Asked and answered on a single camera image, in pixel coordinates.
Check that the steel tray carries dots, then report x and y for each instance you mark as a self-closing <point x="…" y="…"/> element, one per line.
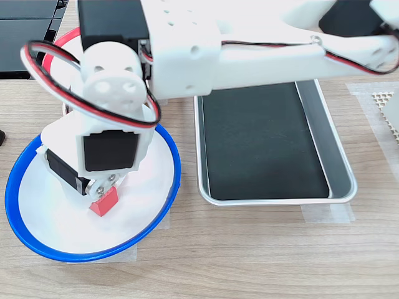
<point x="336" y="155"/>

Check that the red cube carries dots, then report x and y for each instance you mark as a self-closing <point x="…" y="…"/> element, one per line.
<point x="106" y="204"/>

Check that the pale perforated base plate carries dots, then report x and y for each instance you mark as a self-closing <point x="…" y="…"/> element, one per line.
<point x="378" y="97"/>

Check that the black flat electronic device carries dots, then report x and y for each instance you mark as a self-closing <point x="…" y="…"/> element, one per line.
<point x="15" y="46"/>

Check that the red-rimmed white plate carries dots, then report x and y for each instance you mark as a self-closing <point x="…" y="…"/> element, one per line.
<point x="67" y="73"/>

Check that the black tray mat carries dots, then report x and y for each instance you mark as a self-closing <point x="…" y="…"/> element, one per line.
<point x="265" y="149"/>

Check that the small black object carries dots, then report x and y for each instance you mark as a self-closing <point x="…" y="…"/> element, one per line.
<point x="2" y="138"/>

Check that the blue-rimmed white plate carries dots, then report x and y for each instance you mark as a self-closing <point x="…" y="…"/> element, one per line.
<point x="46" y="224"/>

